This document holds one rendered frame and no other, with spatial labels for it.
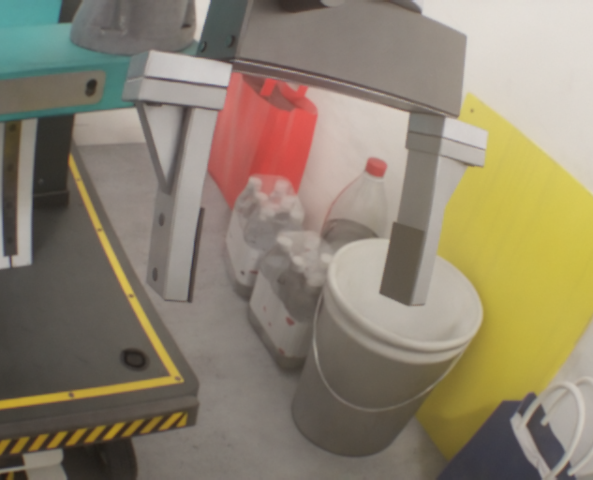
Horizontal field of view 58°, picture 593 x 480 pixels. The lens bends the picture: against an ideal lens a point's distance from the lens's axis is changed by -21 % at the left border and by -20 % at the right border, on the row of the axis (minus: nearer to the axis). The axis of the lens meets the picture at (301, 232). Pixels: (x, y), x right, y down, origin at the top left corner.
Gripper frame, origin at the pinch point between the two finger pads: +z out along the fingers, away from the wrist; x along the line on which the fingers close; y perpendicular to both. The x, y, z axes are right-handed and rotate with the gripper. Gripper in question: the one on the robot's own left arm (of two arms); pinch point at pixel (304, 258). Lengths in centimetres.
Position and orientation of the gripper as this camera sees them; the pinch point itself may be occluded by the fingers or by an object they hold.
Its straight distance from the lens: 30.6
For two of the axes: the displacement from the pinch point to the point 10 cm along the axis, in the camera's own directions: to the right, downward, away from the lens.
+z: -1.7, 9.8, 1.3
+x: 8.4, 0.7, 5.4
